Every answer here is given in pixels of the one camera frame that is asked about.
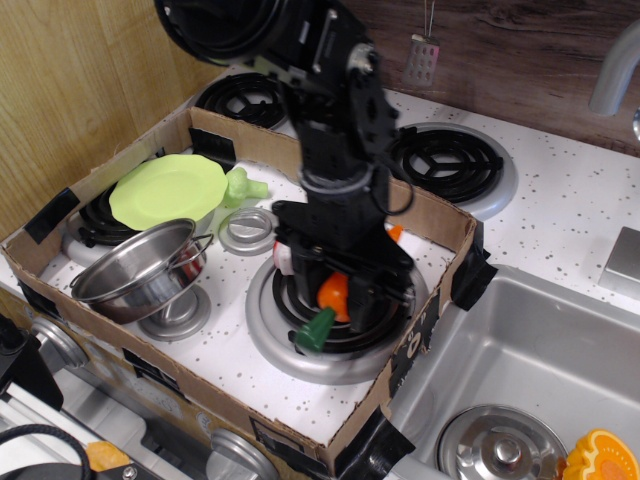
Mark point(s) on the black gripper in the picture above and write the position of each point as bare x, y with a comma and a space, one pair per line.
346, 233

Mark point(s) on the orange toy carrot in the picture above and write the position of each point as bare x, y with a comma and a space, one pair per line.
333, 317

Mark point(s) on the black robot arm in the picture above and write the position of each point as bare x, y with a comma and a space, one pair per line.
327, 69

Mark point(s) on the light green plastic plate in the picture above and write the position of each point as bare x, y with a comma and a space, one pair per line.
170, 187

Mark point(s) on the red white toy cheese wedge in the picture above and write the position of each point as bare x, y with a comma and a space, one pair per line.
283, 258

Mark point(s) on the front right black burner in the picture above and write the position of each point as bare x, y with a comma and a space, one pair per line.
275, 312

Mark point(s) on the black burner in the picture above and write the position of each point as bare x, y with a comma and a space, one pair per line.
459, 164
275, 312
93, 231
249, 97

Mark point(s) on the silver knob inside fence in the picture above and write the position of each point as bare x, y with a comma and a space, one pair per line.
248, 231

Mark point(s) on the cardboard fence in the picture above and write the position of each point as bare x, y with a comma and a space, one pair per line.
218, 377

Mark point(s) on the light green toy broccoli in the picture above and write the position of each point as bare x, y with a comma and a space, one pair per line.
240, 188

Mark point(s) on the silver knob under pot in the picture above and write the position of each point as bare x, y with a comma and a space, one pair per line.
180, 319

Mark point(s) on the back right black burner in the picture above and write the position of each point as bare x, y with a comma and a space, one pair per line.
459, 164

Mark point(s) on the stainless steel pot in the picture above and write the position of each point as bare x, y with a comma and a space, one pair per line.
145, 273

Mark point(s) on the silver front panel knob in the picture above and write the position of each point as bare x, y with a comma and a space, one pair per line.
232, 457

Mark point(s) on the silver panel knob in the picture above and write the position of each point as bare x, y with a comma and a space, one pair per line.
232, 457
58, 349

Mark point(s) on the back left black burner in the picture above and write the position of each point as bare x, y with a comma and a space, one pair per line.
249, 97

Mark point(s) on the steel pot lid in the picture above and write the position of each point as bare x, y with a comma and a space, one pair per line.
498, 442

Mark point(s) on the hanging metal grater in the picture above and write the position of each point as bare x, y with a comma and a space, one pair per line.
421, 61

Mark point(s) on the stainless steel sink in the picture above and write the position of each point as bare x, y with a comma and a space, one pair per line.
567, 359

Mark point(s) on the front left black burner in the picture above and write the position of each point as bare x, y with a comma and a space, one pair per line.
93, 231

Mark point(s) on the silver sink block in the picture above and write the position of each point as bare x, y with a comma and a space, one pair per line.
621, 271

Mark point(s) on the silver left panel knob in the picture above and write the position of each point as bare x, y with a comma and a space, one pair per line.
58, 349

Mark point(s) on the orange toy fruit half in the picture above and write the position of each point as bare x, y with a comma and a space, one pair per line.
601, 455

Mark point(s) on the black clamp device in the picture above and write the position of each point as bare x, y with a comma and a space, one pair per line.
22, 364

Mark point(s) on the silver faucet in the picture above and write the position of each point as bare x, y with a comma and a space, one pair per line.
616, 72

